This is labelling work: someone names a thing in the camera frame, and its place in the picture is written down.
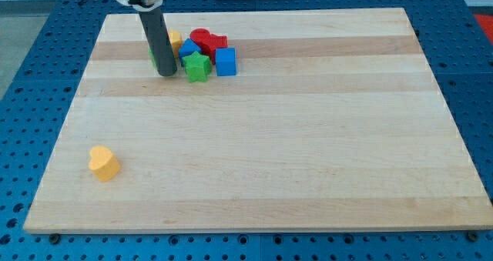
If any yellow heart block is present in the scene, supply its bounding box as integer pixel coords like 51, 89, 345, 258
88, 146, 121, 182

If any blue cube block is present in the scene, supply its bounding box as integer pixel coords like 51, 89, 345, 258
215, 48, 236, 76

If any green star block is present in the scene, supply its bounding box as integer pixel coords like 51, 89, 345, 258
183, 51, 212, 83

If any red star block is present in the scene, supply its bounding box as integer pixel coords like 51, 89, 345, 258
202, 34, 228, 65

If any wooden board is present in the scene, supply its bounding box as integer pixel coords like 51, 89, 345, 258
24, 8, 492, 234

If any red round block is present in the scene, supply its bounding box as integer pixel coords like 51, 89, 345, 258
189, 28, 210, 52

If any small blue block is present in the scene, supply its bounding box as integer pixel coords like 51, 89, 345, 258
178, 38, 202, 67

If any yellow block behind rod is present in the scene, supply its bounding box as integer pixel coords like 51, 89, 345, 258
168, 30, 183, 59

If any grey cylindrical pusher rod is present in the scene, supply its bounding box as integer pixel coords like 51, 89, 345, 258
139, 8, 177, 77

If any green block behind rod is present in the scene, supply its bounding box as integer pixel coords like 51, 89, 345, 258
148, 48, 157, 70

